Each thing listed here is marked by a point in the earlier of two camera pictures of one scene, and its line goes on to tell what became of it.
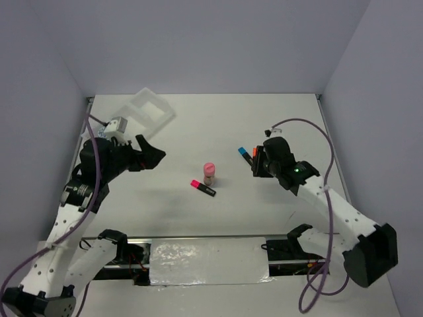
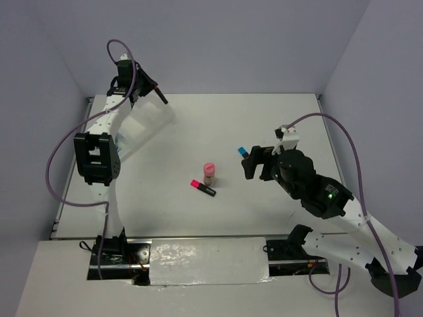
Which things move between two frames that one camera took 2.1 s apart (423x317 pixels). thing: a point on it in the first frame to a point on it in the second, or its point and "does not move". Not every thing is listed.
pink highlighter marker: (201, 187) does not move
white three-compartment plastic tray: (147, 114) does not move
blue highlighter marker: (246, 155) does not move
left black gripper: (153, 155) to (151, 84)
